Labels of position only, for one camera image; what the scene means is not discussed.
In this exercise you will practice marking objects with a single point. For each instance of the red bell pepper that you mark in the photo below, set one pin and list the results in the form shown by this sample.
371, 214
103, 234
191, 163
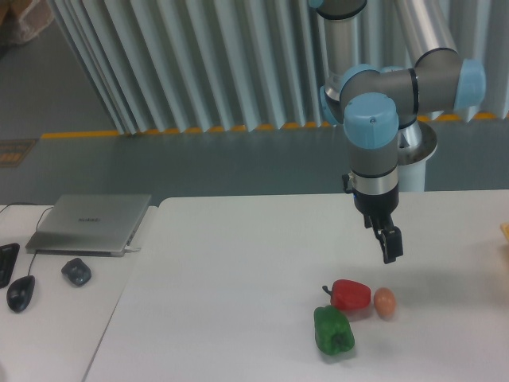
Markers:
348, 295

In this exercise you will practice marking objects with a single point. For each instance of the dark earbuds case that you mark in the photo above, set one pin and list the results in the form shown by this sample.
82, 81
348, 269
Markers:
77, 272

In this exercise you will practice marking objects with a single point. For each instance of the silver closed laptop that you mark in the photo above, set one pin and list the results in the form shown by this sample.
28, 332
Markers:
90, 224

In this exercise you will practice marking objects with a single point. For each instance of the green bell pepper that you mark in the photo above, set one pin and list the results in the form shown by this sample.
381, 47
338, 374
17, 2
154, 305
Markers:
333, 333

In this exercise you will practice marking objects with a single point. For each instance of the brown egg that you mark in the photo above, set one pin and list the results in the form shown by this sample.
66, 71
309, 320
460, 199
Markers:
384, 302

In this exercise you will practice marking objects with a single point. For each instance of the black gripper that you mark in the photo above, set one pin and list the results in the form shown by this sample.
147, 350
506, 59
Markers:
376, 210

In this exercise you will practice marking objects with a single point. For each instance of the black computer mouse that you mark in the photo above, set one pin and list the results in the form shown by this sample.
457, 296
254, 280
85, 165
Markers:
20, 293

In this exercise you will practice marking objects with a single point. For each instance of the cardboard box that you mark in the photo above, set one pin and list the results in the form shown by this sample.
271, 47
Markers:
22, 21

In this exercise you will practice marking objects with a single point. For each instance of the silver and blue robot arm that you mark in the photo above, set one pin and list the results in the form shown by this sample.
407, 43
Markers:
373, 106

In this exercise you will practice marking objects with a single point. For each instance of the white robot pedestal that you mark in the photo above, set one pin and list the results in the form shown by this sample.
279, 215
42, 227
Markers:
417, 143

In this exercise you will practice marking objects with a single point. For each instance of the white folding partition screen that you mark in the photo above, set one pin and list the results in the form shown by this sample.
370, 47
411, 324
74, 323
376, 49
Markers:
178, 65

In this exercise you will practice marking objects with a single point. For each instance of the white laptop plug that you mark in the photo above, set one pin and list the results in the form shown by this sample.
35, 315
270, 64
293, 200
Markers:
130, 249

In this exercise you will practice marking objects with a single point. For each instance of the black keyboard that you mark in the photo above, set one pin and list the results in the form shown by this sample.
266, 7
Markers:
8, 258

